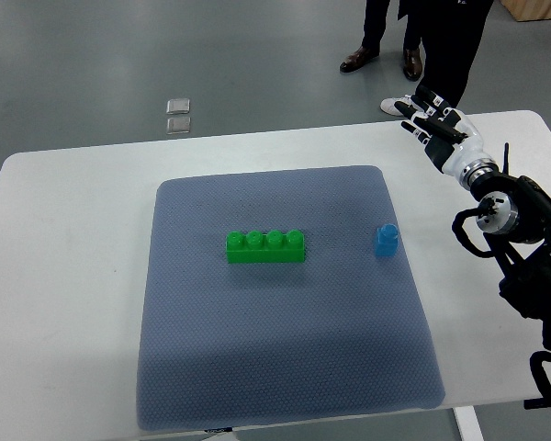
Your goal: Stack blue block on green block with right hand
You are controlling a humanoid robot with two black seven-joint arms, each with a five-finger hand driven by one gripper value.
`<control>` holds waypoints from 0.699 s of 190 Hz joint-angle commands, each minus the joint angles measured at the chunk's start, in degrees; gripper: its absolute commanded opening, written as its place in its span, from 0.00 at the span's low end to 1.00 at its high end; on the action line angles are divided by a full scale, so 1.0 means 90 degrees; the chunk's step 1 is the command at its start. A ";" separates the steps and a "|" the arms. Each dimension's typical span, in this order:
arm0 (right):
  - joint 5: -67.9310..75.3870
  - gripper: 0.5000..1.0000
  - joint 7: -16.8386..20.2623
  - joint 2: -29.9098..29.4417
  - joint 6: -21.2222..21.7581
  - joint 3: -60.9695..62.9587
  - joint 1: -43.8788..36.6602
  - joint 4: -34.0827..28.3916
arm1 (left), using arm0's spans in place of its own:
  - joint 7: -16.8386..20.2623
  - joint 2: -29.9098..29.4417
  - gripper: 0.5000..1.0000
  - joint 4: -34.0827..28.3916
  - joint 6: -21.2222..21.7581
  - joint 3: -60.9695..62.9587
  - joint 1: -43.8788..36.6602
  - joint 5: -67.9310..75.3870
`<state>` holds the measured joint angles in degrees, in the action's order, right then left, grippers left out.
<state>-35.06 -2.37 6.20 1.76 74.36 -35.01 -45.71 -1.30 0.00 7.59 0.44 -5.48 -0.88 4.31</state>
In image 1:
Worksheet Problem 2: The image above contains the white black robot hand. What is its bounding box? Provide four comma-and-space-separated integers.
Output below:
394, 86, 499, 189

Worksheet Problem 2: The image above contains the blue toy block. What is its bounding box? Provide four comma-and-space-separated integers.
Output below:
374, 223, 399, 257

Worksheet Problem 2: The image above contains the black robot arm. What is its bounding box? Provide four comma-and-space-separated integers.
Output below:
452, 161, 551, 409

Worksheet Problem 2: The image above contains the green four-stud toy block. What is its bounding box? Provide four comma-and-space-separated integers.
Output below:
225, 230, 305, 264

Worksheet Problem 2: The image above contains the person in dark trousers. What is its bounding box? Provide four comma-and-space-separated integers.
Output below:
339, 0, 423, 82

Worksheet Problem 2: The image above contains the blue-grey textured mat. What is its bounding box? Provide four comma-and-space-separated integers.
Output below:
137, 165, 445, 431

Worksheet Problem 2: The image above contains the lower metal floor plate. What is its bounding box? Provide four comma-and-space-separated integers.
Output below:
166, 116, 191, 135

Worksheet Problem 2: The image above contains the metal floor plate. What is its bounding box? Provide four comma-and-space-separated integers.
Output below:
166, 98, 190, 115
166, 116, 191, 135

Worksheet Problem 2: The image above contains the white table leg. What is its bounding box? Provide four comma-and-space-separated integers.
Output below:
453, 406, 484, 441

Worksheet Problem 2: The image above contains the upper metal floor plate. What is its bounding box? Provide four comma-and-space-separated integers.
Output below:
166, 98, 190, 115

